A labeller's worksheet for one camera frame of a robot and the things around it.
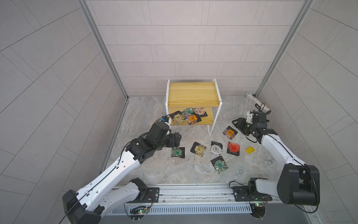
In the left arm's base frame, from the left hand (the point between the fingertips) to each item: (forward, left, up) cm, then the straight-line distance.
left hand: (178, 136), depth 73 cm
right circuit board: (-30, -42, -23) cm, 57 cm away
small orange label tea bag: (+13, -35, -17) cm, 41 cm away
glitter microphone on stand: (+20, -49, +3) cm, 53 cm away
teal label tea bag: (+20, -5, -3) cm, 20 cm away
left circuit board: (-31, +19, -17) cm, 40 cm away
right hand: (+14, -34, -5) cm, 37 cm away
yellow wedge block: (0, -45, -17) cm, 48 cm away
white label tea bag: (+1, -23, -17) cm, 29 cm away
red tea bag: (+1, -34, -17) cm, 38 cm away
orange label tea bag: (+12, -7, -2) cm, 15 cm away
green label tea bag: (-1, +1, -19) cm, 19 cm away
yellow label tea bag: (+14, 0, -3) cm, 14 cm away
